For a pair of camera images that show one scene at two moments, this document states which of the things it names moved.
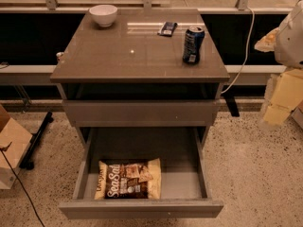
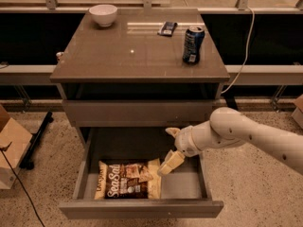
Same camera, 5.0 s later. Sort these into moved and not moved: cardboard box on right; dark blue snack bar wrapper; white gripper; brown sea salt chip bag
Moved: white gripper
Not moved: cardboard box on right; dark blue snack bar wrapper; brown sea salt chip bag
